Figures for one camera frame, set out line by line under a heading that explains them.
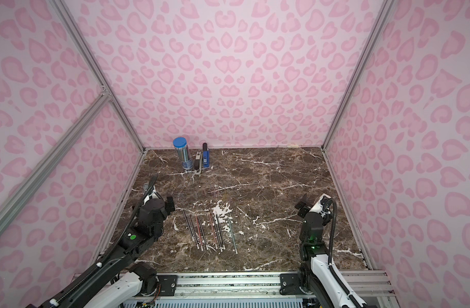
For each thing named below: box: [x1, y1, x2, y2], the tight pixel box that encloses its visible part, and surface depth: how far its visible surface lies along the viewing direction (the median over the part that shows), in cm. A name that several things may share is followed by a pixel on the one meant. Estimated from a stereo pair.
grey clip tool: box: [193, 150, 203, 176], surface depth 112 cm
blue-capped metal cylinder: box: [172, 136, 194, 171], surface depth 100 cm
